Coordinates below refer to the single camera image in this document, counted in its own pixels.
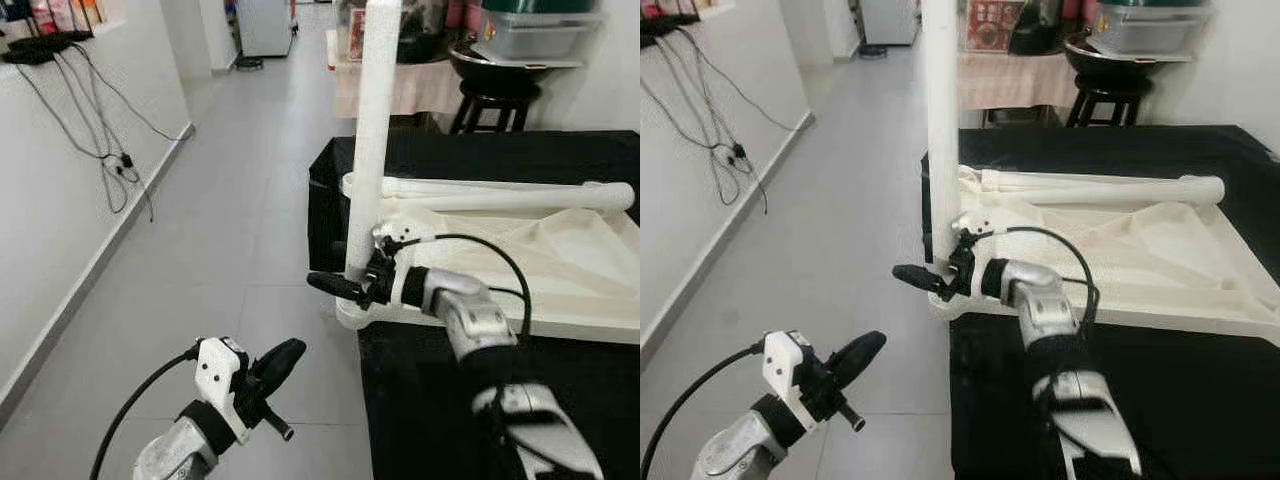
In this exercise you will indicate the black stool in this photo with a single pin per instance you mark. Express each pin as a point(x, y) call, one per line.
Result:
point(1108, 98)
point(495, 100)

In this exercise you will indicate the black router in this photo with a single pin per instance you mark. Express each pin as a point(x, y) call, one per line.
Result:
point(670, 28)
point(45, 45)

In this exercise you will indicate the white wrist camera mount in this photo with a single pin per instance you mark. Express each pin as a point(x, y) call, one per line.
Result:
point(788, 368)
point(398, 233)
point(218, 375)
point(975, 225)

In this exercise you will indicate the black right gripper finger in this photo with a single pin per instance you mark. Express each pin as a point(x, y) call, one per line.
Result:
point(920, 278)
point(339, 249)
point(335, 286)

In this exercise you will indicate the black power adapter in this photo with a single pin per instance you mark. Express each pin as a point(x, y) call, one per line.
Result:
point(126, 161)
point(740, 151)

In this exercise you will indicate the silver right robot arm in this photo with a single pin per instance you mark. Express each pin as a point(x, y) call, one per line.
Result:
point(1050, 310)
point(470, 315)

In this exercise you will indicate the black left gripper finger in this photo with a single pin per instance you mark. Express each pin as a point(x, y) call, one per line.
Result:
point(858, 355)
point(280, 362)

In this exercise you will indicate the white plastic table top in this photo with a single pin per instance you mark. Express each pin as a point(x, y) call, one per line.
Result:
point(1180, 270)
point(580, 275)

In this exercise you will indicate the black tablecloth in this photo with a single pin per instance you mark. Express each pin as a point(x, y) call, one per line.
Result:
point(1100, 150)
point(500, 155)

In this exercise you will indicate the beige cloth covered table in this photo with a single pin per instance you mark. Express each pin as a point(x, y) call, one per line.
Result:
point(1015, 82)
point(420, 90)

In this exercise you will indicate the clear container green lid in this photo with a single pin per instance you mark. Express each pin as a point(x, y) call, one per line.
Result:
point(545, 32)
point(1150, 30)

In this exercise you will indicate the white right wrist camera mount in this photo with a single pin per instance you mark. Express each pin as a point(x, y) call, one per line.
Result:
point(398, 233)
point(975, 225)

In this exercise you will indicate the red printed cardboard box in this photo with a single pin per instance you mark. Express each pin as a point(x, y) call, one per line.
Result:
point(357, 35)
point(995, 25)

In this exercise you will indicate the black round floor stand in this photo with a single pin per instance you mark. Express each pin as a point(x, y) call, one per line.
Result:
point(872, 50)
point(248, 64)

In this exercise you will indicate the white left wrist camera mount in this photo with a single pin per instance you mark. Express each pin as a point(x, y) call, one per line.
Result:
point(218, 375)
point(788, 368)

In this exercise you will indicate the black bag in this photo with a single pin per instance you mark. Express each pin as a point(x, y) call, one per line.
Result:
point(1038, 38)
point(420, 42)

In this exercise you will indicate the white refrigerator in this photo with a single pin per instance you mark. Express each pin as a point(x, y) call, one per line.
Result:
point(888, 20)
point(265, 28)

